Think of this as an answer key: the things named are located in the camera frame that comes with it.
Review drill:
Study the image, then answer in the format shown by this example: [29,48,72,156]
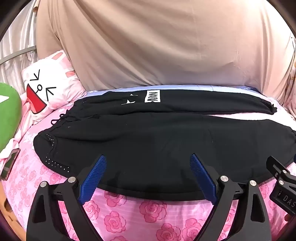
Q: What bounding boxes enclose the beige cloth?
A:
[35,0,294,96]

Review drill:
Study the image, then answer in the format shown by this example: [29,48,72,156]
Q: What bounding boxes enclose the smartphone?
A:
[0,149,20,181]

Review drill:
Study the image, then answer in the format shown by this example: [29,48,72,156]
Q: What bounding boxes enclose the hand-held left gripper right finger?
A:
[190,153,271,241]

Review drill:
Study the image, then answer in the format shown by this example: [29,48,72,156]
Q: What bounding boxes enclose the pink rose bedsheet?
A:
[0,85,296,241]

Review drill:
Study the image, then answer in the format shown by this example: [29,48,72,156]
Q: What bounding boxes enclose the grey metal bar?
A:
[0,45,37,64]

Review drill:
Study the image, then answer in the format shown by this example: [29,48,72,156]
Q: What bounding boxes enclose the black pants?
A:
[33,89,296,202]

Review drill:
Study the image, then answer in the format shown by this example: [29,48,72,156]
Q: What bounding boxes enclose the wooden bed frame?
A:
[0,183,27,241]

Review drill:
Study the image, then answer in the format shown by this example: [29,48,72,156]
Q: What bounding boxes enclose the white cartoon face pillow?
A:
[21,50,87,123]

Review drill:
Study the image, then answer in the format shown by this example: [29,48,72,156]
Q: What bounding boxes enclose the white striped curtain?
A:
[0,0,41,81]

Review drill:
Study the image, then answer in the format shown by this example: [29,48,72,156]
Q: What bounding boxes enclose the green plush toy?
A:
[0,82,22,153]

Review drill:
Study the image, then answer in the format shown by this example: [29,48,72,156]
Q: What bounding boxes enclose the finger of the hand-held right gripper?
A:
[266,156,296,184]

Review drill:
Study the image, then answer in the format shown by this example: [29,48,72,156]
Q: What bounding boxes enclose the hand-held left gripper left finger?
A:
[26,155,107,241]

